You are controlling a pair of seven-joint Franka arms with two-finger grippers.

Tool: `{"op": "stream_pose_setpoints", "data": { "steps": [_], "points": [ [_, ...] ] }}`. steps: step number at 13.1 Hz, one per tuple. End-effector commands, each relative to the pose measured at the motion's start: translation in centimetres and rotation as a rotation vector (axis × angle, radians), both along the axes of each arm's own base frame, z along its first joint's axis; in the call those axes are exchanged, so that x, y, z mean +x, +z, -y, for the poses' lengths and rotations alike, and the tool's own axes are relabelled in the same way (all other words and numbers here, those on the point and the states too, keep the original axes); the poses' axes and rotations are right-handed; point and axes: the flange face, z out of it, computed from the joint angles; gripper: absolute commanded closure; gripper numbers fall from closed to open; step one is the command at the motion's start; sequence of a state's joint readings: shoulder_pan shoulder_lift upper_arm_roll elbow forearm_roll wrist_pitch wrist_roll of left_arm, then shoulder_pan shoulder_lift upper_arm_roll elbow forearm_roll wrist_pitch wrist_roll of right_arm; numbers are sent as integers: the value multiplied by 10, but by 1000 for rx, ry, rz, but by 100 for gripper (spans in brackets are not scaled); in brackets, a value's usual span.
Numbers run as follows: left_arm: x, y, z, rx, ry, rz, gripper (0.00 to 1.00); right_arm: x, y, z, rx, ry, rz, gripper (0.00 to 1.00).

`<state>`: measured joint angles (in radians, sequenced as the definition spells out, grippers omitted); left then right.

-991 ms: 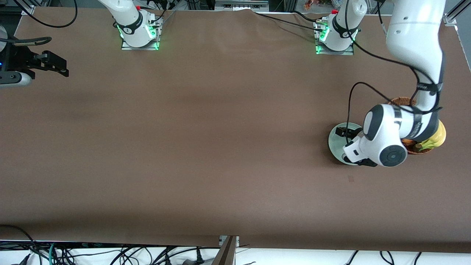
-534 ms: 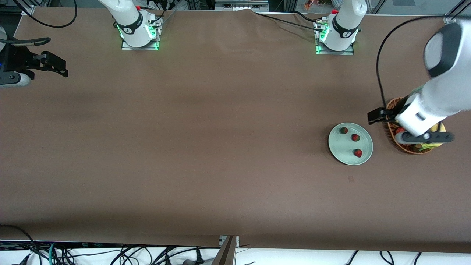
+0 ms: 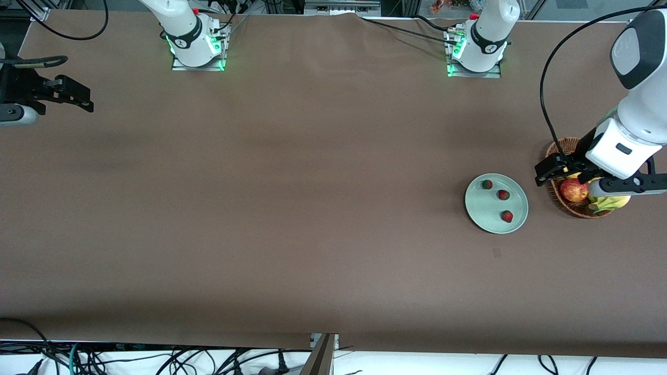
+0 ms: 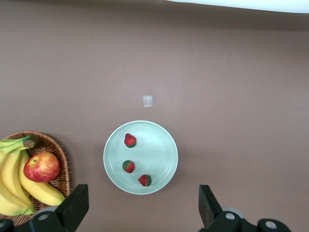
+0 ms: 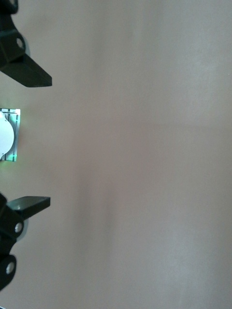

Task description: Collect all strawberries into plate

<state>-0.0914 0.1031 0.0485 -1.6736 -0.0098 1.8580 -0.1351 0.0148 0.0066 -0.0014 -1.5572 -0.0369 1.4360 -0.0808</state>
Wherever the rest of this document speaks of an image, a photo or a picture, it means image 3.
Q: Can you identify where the pale green round plate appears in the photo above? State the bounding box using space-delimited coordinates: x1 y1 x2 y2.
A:
465 173 529 234

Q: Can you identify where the red apple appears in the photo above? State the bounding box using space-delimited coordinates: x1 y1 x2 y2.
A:
560 178 591 204

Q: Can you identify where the yellow banana bunch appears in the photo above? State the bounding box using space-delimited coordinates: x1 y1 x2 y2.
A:
569 171 632 214

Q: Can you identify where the brown wicker basket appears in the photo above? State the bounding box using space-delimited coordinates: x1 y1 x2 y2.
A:
545 137 628 219

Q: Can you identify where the orange red toy pile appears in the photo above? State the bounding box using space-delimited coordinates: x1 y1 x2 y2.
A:
430 0 470 15

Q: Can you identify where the brown table cover sheet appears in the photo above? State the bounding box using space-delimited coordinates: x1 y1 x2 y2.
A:
0 9 667 360

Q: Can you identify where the grey socket strip box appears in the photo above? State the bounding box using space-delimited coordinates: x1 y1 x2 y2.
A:
304 0 381 16

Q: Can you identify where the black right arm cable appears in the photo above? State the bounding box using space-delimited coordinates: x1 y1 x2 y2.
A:
0 0 109 69

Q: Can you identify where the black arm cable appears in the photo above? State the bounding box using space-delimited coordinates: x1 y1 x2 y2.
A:
0 0 109 69
539 4 667 157

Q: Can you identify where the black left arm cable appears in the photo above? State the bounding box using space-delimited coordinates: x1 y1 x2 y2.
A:
539 4 667 157

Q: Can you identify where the black base power cable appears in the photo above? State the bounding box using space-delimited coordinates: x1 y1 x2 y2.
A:
360 16 464 47

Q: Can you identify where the black looping floor cable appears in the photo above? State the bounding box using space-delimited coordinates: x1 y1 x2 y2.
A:
0 317 53 375

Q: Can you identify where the aluminium frame profile post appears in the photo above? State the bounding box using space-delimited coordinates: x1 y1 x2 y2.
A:
300 333 339 375

